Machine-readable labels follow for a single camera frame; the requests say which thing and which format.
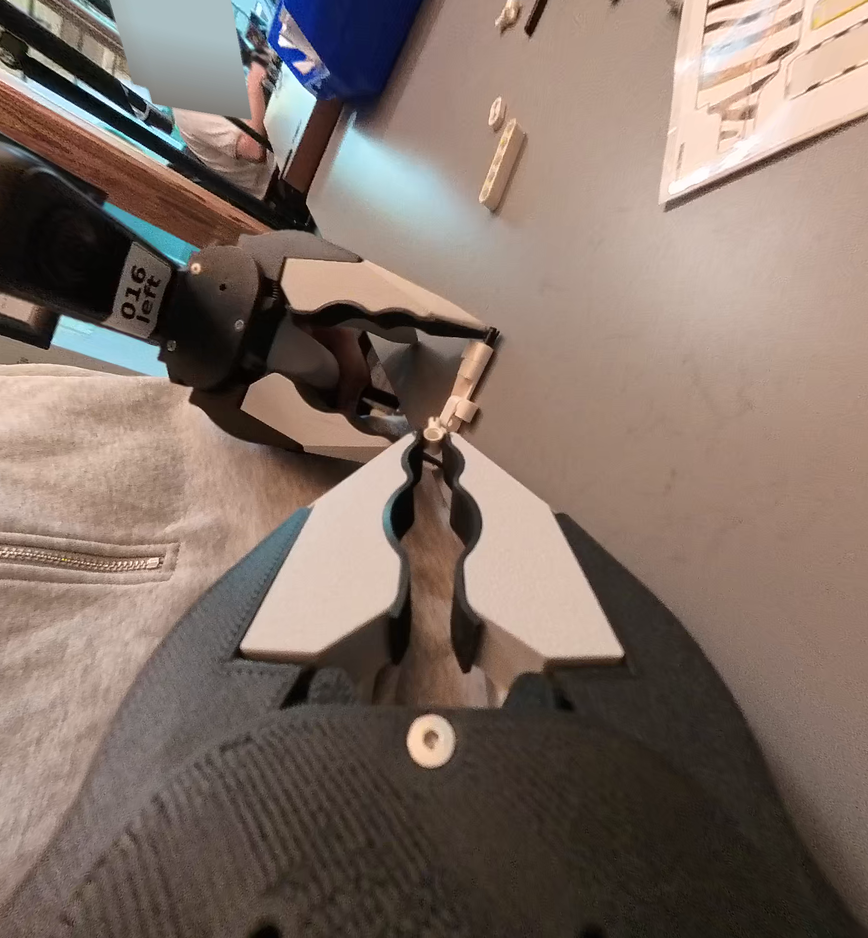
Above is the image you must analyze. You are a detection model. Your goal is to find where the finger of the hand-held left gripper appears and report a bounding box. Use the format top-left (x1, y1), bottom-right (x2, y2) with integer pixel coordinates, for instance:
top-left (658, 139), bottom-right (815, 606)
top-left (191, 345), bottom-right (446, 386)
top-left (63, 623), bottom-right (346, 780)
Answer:
top-left (242, 370), bottom-right (413, 466)
top-left (280, 256), bottom-right (499, 345)

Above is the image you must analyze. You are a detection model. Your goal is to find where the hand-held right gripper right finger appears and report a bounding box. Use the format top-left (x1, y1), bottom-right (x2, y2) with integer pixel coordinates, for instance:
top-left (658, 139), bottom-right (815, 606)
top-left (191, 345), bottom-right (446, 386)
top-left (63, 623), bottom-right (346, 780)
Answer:
top-left (440, 432), bottom-right (627, 695)

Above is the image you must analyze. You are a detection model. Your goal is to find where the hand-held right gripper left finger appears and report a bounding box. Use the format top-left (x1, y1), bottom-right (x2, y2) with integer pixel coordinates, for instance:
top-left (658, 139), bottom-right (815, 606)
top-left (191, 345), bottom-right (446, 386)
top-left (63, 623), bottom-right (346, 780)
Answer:
top-left (239, 432), bottom-right (426, 684)

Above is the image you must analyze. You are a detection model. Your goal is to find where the white lego connector assembly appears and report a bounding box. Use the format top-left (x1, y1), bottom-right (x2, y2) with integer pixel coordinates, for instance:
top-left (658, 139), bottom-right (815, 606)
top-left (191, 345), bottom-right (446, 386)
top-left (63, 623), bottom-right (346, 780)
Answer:
top-left (427, 326), bottom-right (501, 445)

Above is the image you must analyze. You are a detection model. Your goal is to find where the white lego beam with holes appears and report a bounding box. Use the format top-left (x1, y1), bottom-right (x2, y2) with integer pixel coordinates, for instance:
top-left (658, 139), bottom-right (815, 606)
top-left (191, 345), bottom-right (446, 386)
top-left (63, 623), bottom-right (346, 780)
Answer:
top-left (478, 119), bottom-right (527, 214)

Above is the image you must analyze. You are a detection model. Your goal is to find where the brown wooden desk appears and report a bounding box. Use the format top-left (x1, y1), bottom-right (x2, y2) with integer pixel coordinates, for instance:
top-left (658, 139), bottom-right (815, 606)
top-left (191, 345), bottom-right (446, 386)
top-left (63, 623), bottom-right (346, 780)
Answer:
top-left (0, 57), bottom-right (274, 235)

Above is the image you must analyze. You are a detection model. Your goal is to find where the blue plastic bin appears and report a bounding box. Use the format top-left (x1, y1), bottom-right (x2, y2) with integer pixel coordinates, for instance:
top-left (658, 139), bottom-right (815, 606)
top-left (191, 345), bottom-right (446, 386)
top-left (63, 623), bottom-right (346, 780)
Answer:
top-left (269, 0), bottom-right (425, 104)

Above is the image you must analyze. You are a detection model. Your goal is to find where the grey zip sweatshirt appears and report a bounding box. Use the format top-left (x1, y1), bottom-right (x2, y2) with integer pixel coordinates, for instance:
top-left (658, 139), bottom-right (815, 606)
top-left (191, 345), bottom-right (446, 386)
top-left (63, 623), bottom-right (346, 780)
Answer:
top-left (0, 362), bottom-right (406, 938)

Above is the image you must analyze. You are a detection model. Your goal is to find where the zebra sticker sheet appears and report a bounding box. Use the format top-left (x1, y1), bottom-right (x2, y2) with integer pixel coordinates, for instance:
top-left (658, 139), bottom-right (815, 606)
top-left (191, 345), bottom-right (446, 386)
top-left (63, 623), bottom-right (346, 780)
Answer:
top-left (657, 0), bottom-right (868, 211)

